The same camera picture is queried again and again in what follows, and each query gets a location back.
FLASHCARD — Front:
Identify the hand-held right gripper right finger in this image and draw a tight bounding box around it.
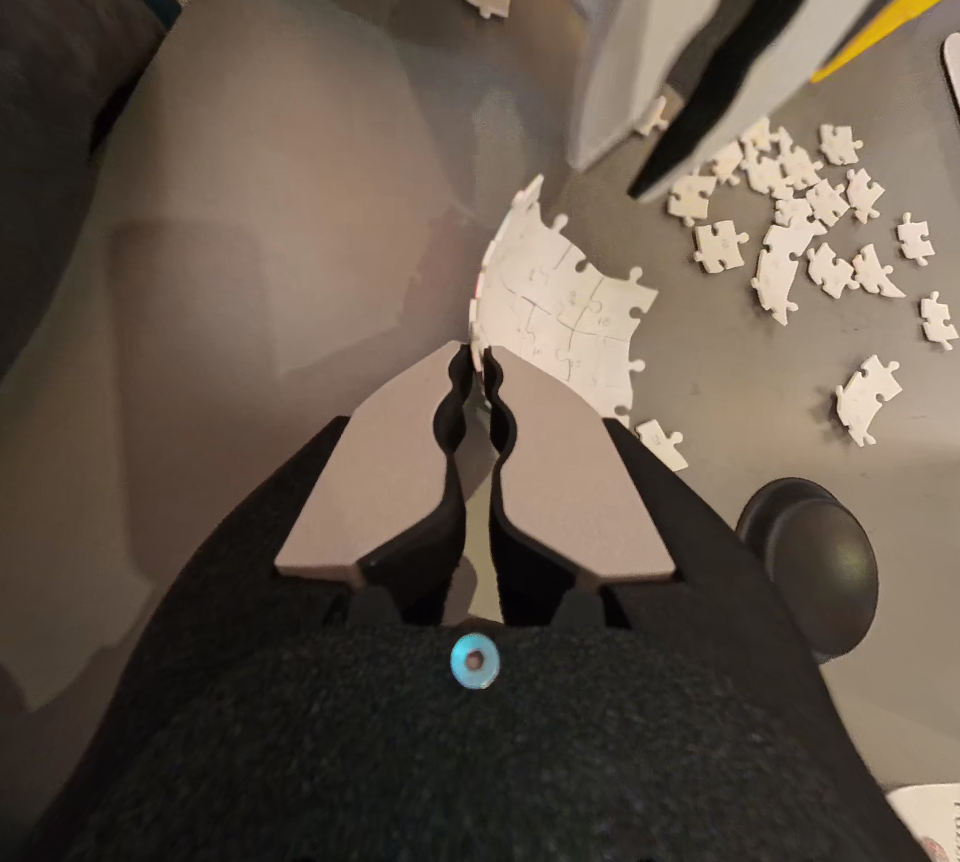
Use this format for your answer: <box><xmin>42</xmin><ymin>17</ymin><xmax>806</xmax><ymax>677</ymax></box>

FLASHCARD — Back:
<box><xmin>480</xmin><ymin>346</ymin><xmax>678</xmax><ymax>627</ymax></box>

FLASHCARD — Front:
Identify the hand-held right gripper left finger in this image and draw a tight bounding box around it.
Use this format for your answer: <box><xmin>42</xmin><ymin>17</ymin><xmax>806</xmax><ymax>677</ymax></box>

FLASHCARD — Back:
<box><xmin>273</xmin><ymin>342</ymin><xmax>477</xmax><ymax>627</ymax></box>

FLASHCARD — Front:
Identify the yellow plastic bin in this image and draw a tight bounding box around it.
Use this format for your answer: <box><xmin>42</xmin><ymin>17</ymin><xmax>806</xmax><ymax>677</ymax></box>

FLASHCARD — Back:
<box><xmin>811</xmin><ymin>0</ymin><xmax>960</xmax><ymax>85</ymax></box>

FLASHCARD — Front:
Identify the curved assembled puzzle section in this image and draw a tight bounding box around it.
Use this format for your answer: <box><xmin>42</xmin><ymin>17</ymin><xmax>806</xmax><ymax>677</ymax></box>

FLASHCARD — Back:
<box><xmin>468</xmin><ymin>173</ymin><xmax>660</xmax><ymax>430</ymax></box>

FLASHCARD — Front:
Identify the pile of white puzzle pieces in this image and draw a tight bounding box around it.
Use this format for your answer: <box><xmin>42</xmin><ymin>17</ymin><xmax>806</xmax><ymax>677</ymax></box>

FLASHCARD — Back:
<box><xmin>633</xmin><ymin>93</ymin><xmax>960</xmax><ymax>353</ymax></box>

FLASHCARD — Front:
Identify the joined white puzzle piece pair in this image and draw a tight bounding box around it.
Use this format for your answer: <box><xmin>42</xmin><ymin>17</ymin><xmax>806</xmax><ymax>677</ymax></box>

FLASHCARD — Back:
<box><xmin>834</xmin><ymin>354</ymin><xmax>903</xmax><ymax>449</ymax></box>

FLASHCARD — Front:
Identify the black round stand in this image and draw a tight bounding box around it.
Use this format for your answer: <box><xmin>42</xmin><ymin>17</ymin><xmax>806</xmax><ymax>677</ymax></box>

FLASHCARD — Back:
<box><xmin>735</xmin><ymin>477</ymin><xmax>881</xmax><ymax>665</ymax></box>

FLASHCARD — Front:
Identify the white printed paper sheet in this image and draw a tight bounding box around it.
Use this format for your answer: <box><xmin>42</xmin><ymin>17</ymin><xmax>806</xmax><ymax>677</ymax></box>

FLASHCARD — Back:
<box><xmin>885</xmin><ymin>784</ymin><xmax>960</xmax><ymax>862</ymax></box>

